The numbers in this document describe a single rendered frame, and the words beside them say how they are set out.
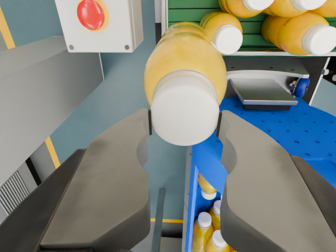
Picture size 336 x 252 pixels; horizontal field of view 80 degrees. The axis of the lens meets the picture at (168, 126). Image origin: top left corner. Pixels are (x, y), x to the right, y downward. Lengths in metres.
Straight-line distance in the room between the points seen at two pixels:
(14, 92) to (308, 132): 0.83
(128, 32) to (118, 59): 1.20
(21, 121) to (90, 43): 0.59
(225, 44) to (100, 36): 0.18
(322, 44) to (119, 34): 0.29
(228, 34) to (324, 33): 0.13
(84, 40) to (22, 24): 1.42
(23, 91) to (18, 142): 0.18
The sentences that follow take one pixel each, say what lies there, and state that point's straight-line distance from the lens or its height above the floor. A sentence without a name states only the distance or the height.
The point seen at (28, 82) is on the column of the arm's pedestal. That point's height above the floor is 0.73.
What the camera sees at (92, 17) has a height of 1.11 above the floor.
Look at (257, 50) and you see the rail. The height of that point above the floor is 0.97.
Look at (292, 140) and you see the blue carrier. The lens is 0.38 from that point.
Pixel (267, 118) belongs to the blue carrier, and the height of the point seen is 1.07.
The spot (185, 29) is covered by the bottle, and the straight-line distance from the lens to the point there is 0.20.
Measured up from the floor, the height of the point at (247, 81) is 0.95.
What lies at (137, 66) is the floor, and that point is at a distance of 1.49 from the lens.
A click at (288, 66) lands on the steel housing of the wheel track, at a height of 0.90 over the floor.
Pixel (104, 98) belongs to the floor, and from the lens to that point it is 1.65.
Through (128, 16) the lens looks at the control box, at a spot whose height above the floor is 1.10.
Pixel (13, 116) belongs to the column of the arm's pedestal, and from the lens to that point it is 0.85.
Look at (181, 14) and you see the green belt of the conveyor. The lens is 0.51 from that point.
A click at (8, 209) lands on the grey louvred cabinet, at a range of 2.23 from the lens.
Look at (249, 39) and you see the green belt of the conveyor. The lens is 0.54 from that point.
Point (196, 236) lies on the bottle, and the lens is 0.69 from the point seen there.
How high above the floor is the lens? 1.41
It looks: 58 degrees down
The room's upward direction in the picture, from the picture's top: 173 degrees counter-clockwise
